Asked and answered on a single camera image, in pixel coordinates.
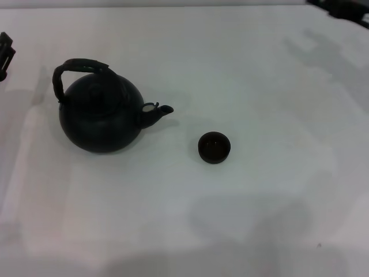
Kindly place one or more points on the dark brown teacup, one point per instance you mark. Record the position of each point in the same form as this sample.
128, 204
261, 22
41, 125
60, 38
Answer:
214, 147

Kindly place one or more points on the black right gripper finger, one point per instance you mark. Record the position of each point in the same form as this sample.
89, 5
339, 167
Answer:
353, 14
340, 2

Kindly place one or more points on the black round teapot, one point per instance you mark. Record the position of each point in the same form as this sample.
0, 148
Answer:
98, 127

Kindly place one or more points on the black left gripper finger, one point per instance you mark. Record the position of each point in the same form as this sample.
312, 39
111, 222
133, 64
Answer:
5, 39
6, 60

